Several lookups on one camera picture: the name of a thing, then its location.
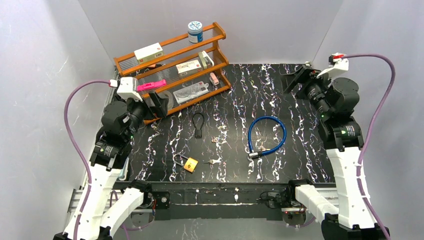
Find blue lidded jar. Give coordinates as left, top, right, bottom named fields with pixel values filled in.
left=187, top=21, right=203, bottom=44

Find silver keys near padlock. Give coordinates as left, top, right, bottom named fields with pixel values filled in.
left=204, top=159, right=221, bottom=165

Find packaged item bottom shelf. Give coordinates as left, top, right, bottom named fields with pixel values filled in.
left=173, top=81, right=209, bottom=104

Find black cable padlock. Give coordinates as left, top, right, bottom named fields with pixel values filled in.
left=191, top=112, right=205, bottom=139

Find white box top shelf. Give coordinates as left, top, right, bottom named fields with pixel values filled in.
left=134, top=42, right=164, bottom=64

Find orange wooden shelf rack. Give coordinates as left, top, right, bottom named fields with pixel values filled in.
left=114, top=22, right=231, bottom=124

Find white box shelf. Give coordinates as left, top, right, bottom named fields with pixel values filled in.
left=134, top=42, right=164, bottom=64
left=176, top=59, right=203, bottom=78

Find clear tape roll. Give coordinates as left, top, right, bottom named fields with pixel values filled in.
left=158, top=90, right=174, bottom=111

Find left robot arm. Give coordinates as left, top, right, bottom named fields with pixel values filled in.
left=53, top=90, right=158, bottom=240

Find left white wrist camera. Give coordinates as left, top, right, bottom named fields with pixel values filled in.
left=116, top=76, right=143, bottom=102

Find brass padlock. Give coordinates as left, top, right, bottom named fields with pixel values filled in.
left=172, top=154, right=199, bottom=173

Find white box middle shelf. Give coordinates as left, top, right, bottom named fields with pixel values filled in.
left=176, top=59, right=203, bottom=78

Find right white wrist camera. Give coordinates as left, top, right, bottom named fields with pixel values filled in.
left=316, top=52, right=349, bottom=79

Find pink plastic tool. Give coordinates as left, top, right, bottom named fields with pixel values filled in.
left=136, top=79, right=167, bottom=92

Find small key with ring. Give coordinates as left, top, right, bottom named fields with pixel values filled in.
left=211, top=137, right=220, bottom=143

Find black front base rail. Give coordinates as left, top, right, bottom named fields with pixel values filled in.
left=151, top=181, right=306, bottom=221

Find blue cable bike lock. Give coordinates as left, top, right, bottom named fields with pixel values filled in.
left=247, top=115, right=288, bottom=160

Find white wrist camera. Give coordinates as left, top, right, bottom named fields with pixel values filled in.
left=116, top=76, right=143, bottom=102
left=316, top=52, right=349, bottom=79

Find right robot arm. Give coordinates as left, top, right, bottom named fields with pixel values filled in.
left=281, top=65, right=390, bottom=240

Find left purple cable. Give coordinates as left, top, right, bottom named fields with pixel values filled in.
left=63, top=79, right=118, bottom=240

